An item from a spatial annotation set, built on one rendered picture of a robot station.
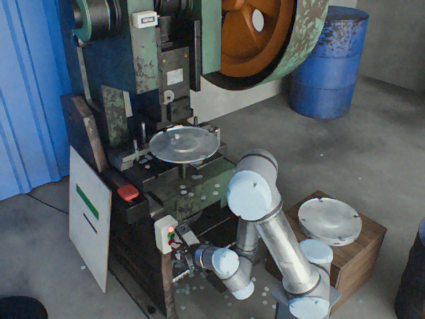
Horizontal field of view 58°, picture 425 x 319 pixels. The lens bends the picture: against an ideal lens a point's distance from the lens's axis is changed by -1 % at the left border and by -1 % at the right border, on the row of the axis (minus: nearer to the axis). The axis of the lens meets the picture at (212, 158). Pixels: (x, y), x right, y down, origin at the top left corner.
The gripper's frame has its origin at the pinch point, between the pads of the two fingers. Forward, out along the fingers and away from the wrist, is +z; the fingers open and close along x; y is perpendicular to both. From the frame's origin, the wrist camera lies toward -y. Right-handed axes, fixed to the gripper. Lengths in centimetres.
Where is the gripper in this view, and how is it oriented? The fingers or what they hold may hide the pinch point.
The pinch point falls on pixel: (172, 242)
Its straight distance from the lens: 151.1
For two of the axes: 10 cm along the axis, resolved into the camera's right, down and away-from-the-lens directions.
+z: -5.6, 0.6, 8.3
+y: 3.2, 9.4, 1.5
